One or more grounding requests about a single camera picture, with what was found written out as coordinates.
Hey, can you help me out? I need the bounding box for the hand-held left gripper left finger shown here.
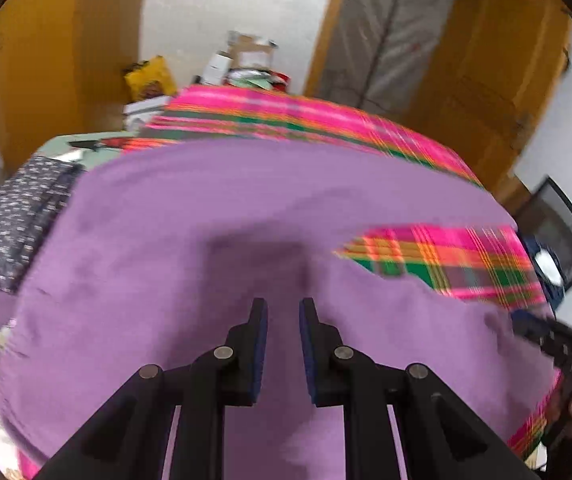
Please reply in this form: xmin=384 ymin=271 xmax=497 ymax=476
xmin=36 ymin=298 xmax=269 ymax=480

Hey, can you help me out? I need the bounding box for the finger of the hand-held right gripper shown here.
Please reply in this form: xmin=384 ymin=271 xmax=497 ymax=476
xmin=513 ymin=312 xmax=572 ymax=356

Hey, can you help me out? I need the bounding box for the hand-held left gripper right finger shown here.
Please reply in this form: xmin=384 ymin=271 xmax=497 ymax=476
xmin=299 ymin=298 xmax=541 ymax=480

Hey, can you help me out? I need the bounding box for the purple fleece garment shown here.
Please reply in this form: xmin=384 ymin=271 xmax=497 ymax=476
xmin=0 ymin=137 xmax=564 ymax=480

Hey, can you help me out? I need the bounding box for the black mesh office chair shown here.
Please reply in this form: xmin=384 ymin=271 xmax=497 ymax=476
xmin=513 ymin=175 xmax=572 ymax=291

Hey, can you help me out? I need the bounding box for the pink plaid bed sheet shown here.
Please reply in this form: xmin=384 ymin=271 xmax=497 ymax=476
xmin=18 ymin=85 xmax=564 ymax=478

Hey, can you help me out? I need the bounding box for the dark dotted cloth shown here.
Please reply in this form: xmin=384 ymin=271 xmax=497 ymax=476
xmin=0 ymin=155 xmax=87 ymax=293

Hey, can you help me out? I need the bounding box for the pale side table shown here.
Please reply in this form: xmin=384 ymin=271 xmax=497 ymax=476
xmin=33 ymin=132 xmax=139 ymax=171

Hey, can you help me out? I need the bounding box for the small white box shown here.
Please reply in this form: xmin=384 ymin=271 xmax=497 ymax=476
xmin=201 ymin=50 xmax=234 ymax=88

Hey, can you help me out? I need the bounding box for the wooden door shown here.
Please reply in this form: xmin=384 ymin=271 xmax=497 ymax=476
xmin=401 ymin=0 xmax=572 ymax=196

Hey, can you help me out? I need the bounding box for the yellow box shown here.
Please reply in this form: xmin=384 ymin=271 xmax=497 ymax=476
xmin=125 ymin=56 xmax=179 ymax=103

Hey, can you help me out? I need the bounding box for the brown cardboard box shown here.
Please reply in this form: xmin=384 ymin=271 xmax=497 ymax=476
xmin=226 ymin=30 xmax=279 ymax=68

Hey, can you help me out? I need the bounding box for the clear plastic zip curtain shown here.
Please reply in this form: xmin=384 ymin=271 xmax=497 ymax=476
xmin=316 ymin=0 xmax=466 ymax=113

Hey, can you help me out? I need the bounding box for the wooden wardrobe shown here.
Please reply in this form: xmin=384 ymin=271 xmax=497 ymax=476
xmin=0 ymin=0 xmax=149 ymax=171

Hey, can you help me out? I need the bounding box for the blue drawstring bag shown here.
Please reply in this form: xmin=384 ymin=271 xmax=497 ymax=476
xmin=523 ymin=235 xmax=566 ymax=311

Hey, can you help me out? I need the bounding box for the wooden door frame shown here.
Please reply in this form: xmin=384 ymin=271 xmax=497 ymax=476
xmin=303 ymin=0 xmax=357 ymax=98

